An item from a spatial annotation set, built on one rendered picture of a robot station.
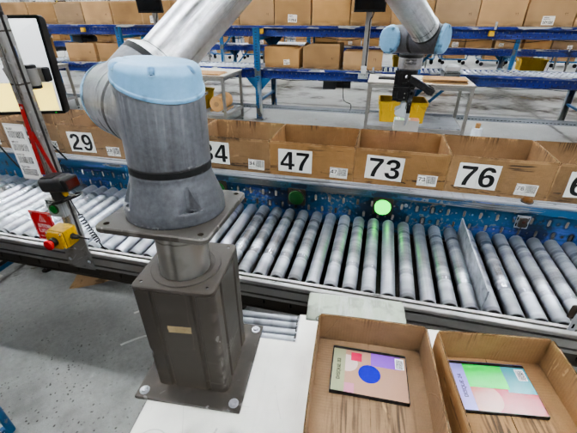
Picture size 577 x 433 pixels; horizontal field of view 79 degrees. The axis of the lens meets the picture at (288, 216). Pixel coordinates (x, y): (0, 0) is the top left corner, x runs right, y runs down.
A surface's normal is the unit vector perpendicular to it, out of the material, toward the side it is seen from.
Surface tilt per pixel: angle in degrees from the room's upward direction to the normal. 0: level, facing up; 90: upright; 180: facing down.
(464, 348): 89
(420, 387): 0
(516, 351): 89
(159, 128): 87
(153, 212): 66
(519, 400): 0
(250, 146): 90
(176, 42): 71
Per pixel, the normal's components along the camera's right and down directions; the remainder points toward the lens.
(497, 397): 0.00, -0.86
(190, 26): 0.44, 0.13
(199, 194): 0.72, -0.02
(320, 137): -0.24, 0.48
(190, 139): 0.76, 0.30
